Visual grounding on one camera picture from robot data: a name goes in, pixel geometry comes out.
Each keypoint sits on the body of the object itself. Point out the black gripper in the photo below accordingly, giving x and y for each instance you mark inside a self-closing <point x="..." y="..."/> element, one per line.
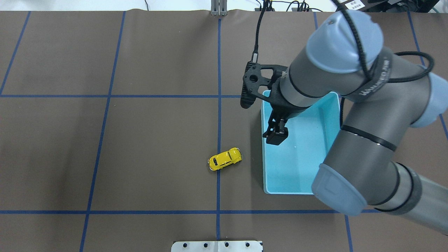
<point x="281" y="111"/>

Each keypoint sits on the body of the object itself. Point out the yellow beetle toy car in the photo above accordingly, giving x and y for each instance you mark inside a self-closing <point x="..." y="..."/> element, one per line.
<point x="225" y="159"/>

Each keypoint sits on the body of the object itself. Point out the second grey robot arm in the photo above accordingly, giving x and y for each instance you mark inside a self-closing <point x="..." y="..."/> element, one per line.
<point x="389" y="94"/>

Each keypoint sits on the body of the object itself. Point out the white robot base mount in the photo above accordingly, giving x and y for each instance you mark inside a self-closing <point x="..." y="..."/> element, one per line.
<point x="218" y="246"/>

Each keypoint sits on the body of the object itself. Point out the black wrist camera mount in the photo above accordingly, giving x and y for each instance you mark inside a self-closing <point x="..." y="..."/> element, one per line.
<point x="257" y="75"/>

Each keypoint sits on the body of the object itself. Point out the light blue plastic bin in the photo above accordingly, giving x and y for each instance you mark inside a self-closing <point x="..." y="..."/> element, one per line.
<point x="290" y="168"/>

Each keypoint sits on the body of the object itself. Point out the aluminium frame post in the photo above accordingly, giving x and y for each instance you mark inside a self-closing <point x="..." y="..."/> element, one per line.
<point x="219" y="7"/>

